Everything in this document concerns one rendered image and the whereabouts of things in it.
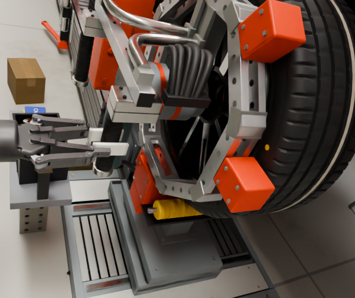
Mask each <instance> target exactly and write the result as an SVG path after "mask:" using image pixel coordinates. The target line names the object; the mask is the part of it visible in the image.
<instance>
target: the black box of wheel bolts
mask: <svg viewBox="0 0 355 298"><path fill-rule="evenodd" d="M33 114H38V115H42V116H46V117H54V118H60V115H59V113H12V119H13V120H16V121H17V123H18V124H26V123H30V122H31V120H32V115H33ZM58 142H67V140H64V141H58ZM16 165H17V173H18V180H19V184H30V183H37V179H38V173H37V172H36V171H35V170H34V169H35V165H34V164H33V163H32V161H28V160H24V159H18V160H17V161H16ZM68 169H69V168H68V167H63V168H54V169H53V172H52V173H51V176H50V181H51V182H53V181H59V180H67V173H68Z"/></svg>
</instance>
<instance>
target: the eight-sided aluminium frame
mask: <svg viewBox="0 0 355 298"><path fill-rule="evenodd" d="M205 2H206V3H207V4H208V5H209V6H212V7H213V8H214V9H215V10H216V13H217V14H218V15H219V16H220V17H221V18H222V19H223V20H224V21H225V22H226V24H227V48H228V78H229V119H228V123H227V125H226V127H225V129H224V131H223V133H222V135H221V137H220V139H219V141H218V142H217V144H216V146H215V148H214V150H213V152H212V154H211V156H210V158H209V160H208V162H207V164H206V166H205V168H204V169H203V171H202V173H201V175H200V177H199V179H198V181H196V180H186V179H180V178H179V175H178V173H177V171H176V169H175V167H174V165H173V162H172V160H171V158H170V155H169V153H168V151H167V149H166V147H165V145H164V142H163V140H162V138H161V129H160V119H158V120H157V123H156V124H151V128H149V124H147V123H139V132H138V134H139V142H140V145H141V148H142V147H143V150H144V154H145V157H146V160H147V162H148V165H149V168H150V169H151V172H152V175H153V177H154V180H155V183H156V187H157V189H158V190H159V193H161V194H163V195H170V196H175V197H180V198H183V199H188V200H192V202H208V201H215V200H221V199H222V198H223V197H222V195H221V193H220V192H219V190H218V188H217V186H216V184H215V182H214V180H213V179H214V177H215V175H216V174H217V172H218V170H219V168H220V166H221V165H222V163H223V162H224V159H225V158H226V157H248V156H249V154H250V153H251V151H252V150H253V148H254V146H255V145H256V143H257V141H258V140H260V139H261V138H262V133H263V132H264V130H265V128H266V117H267V114H268V113H267V112H266V97H265V63H264V62H259V61H252V60H245V59H242V55H241V49H240V40H239V32H238V25H239V24H240V23H241V22H242V21H244V20H245V19H246V18H247V17H248V16H249V15H250V14H252V13H253V12H254V11H255V10H256V9H258V7H256V6H254V5H253V4H251V3H250V2H249V1H248V0H205ZM196 3H197V0H164V1H163V2H162V3H160V4H159V6H158V8H157V10H156V12H155V14H154V16H153V19H154V20H157V21H162V22H167V23H170V24H175V25H177V24H178V23H179V21H181V20H182V19H183V18H184V17H185V16H186V15H188V14H189V13H190V12H191V11H192V10H194V9H195V7H196ZM156 49H157V46H146V49H145V53H144V56H145V57H146V59H147V61H150V62H153V59H154V56H155V52H156ZM166 49H167V47H163V46H159V47H158V51H157V55H156V57H155V61H154V62H156V63H165V60H166V58H167V54H168V53H167V50H166ZM154 146H155V149H156V152H157V153H156V152H155V149H154Z"/></svg>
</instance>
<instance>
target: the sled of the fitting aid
mask: <svg viewBox="0 0 355 298"><path fill-rule="evenodd" d="M132 182H133V179H127V180H111V181H110V183H109V187H108V195H109V200H110V204H111V207H112V211H113V215H114V219H115V223H116V227H117V230H118V234H119V239H120V243H121V246H122V251H123V255H124V258H125V262H126V266H127V269H128V274H129V278H130V281H131V286H132V290H133V294H134V296H137V295H140V294H145V293H150V292H154V291H159V290H164V289H169V288H173V287H178V286H183V285H186V284H191V283H196V282H199V281H204V280H210V279H213V278H216V277H217V276H218V275H219V274H220V272H221V271H222V270H223V267H222V266H221V267H220V269H219V270H216V271H211V272H207V273H201V274H196V275H193V276H187V277H182V278H177V279H173V280H167V281H162V282H158V283H153V284H148V280H147V277H146V274H145V270H144V267H143V263H142V260H141V256H140V253H139V249H138V246H137V243H136V239H135V236H134V233H133V229H132V225H131V222H130V219H129V215H128V211H127V209H126V205H125V201H124V198H123V195H124V192H125V190H130V188H131V185H132Z"/></svg>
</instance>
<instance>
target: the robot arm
mask: <svg viewBox="0 0 355 298"><path fill-rule="evenodd" d="M77 125H78V126H77ZM102 132H103V128H92V127H90V124H89V123H88V122H87V123H86V124H85V121H84V120H82V119H68V118H54V117H46V116H42V115H38V114H33V115H32V120H31V122H30V123H26V124H18V123H17V121H16V120H9V119H0V163H4V162H16V161H17V160H18V159H24V160H28V161H32V163H33V164H34V165H35V169H34V170H35V171H36V172H40V171H43V170H46V169H54V168H63V167H78V166H89V165H90V164H91V161H92V158H93V157H110V156H125V155H126V152H127V150H128V146H129V144H128V143H121V142H93V145H83V144H73V143H67V142H58V141H64V140H75V139H82V138H87V140H88V141H100V140H101V137H102ZM50 146H51V150H50Z"/></svg>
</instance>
